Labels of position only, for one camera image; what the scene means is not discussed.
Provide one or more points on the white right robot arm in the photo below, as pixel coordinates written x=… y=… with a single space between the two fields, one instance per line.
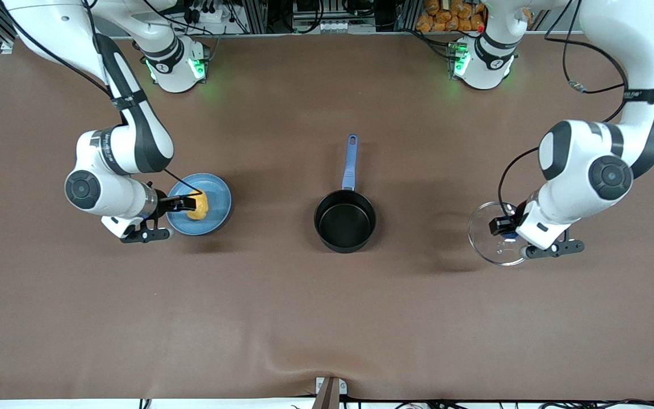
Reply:
x=134 y=142

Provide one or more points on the metal table edge bracket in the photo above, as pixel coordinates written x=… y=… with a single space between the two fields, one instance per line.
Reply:
x=330 y=395

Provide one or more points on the orange packaged food pile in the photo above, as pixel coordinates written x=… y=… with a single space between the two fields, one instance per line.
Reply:
x=446 y=20

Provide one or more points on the yellow potato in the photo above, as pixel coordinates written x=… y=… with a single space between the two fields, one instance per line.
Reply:
x=199 y=210

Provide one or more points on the aluminium frame post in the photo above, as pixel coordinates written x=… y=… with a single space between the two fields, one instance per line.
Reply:
x=256 y=14

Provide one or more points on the blue plate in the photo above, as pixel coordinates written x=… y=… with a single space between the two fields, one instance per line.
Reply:
x=216 y=196

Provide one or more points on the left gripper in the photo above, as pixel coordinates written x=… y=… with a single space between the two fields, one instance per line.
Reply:
x=502 y=225

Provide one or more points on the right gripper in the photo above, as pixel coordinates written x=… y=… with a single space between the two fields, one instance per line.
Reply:
x=164 y=203

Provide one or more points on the brown table cover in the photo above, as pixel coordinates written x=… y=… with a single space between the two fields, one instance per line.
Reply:
x=327 y=318

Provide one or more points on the glass lid with blue knob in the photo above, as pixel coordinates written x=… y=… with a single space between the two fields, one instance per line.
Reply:
x=483 y=238

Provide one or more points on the white power strip with plugs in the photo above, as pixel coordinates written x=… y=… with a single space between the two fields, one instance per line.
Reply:
x=213 y=14

